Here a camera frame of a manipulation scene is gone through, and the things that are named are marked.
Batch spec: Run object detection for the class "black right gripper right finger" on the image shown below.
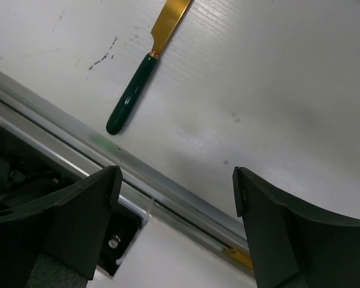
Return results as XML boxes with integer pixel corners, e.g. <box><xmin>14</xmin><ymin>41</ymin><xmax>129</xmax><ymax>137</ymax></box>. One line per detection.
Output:
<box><xmin>232</xmin><ymin>167</ymin><xmax>360</xmax><ymax>287</ymax></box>

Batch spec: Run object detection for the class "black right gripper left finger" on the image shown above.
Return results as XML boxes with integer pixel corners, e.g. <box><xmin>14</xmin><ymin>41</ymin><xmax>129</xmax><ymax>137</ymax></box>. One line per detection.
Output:
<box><xmin>0</xmin><ymin>166</ymin><xmax>122</xmax><ymax>287</ymax></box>

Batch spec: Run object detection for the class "gold knife green handle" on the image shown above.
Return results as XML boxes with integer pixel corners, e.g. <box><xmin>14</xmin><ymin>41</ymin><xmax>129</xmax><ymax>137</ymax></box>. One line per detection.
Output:
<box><xmin>106</xmin><ymin>0</ymin><xmax>191</xmax><ymax>135</ymax></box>

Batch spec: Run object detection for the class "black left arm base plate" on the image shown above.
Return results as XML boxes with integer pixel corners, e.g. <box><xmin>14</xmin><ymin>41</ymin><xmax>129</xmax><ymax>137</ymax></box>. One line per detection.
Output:
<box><xmin>0</xmin><ymin>128</ymin><xmax>142</xmax><ymax>275</ymax></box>

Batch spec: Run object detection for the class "aluminium front rail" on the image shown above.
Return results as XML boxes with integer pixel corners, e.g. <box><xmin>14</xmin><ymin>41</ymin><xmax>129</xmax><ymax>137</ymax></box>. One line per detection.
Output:
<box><xmin>0</xmin><ymin>72</ymin><xmax>253</xmax><ymax>273</ymax></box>

